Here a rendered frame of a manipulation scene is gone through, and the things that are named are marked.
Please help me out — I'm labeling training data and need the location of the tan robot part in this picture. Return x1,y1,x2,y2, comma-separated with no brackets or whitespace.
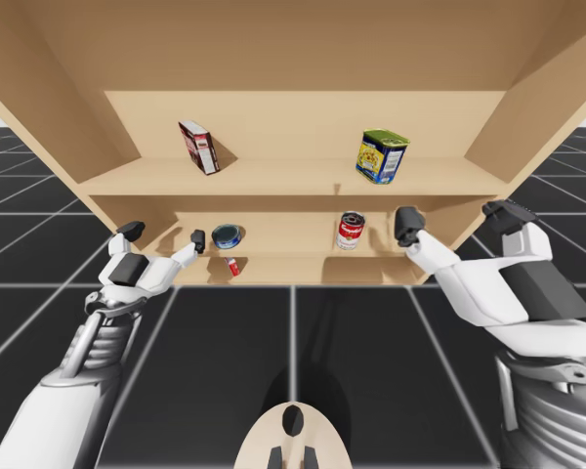
233,401,355,469

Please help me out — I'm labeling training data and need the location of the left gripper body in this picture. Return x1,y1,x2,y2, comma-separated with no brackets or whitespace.
97,250,178,300

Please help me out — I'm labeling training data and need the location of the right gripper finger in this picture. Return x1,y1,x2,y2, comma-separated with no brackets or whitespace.
394,205,459,276
481,199,554,261

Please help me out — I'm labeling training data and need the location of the green and blue rectangular can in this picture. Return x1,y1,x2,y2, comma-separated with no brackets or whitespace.
355,127,412,186

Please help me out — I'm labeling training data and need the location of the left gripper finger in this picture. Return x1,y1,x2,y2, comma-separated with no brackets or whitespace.
107,220,147,257
168,229,208,271

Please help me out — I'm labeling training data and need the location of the blue flat can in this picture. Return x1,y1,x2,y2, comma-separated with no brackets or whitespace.
210,223,245,250

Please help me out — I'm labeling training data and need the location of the red and white can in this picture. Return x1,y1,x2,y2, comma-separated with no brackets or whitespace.
335,210,367,252

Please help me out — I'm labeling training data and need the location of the pale wooden shelf unit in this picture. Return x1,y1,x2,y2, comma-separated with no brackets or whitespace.
0,0,586,287

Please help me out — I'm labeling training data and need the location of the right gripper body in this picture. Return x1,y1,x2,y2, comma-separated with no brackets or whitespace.
434,255,586,361

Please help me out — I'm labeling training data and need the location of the brown and white carton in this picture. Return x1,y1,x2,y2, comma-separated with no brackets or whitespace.
177,119,222,176

